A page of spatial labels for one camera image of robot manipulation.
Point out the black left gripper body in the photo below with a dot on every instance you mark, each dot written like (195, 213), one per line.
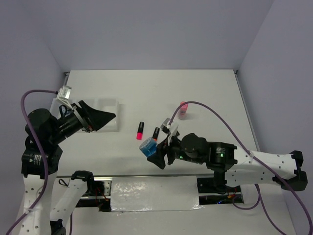
(68, 125)

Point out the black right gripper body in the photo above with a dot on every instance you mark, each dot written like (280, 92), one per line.
(174, 149)

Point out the orange highlighter marker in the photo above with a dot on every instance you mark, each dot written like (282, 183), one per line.
(156, 133)

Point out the pink highlighter marker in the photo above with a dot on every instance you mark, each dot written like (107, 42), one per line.
(140, 131)

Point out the pink glue stick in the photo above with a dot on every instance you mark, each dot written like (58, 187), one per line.
(181, 114)

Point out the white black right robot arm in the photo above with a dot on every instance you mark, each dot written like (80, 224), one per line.
(232, 166)

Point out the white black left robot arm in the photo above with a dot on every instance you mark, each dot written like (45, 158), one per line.
(40, 163)

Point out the silver tape sheet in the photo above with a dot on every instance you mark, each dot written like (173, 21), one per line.
(138, 194)

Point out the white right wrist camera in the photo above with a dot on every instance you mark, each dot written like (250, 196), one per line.
(171, 130)

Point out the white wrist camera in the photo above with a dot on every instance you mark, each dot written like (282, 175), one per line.
(63, 96)
(171, 130)

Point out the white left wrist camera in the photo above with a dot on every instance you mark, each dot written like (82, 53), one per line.
(63, 96)

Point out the black metal base rail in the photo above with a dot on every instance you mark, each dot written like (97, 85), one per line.
(100, 196)

